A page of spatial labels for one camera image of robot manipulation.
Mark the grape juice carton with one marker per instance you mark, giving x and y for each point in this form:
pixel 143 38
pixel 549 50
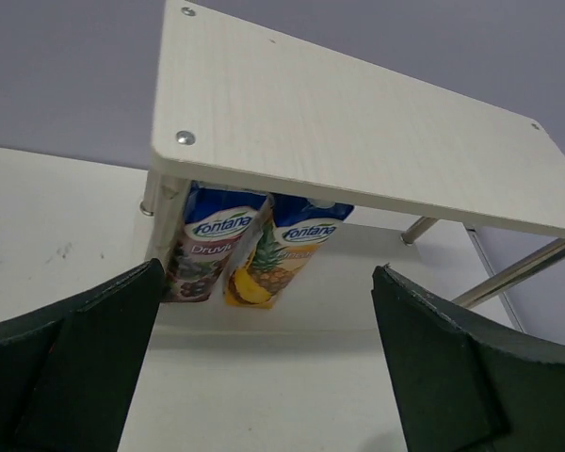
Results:
pixel 214 220

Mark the pineapple juice carton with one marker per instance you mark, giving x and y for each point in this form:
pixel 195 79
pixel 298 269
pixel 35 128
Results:
pixel 294 229

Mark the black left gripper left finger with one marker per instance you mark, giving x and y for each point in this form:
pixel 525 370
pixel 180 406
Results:
pixel 69 370

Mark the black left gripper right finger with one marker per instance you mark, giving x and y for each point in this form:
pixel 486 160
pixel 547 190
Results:
pixel 463 382

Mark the white two-tier wooden shelf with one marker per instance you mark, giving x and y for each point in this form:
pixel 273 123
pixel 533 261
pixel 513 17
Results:
pixel 241 105

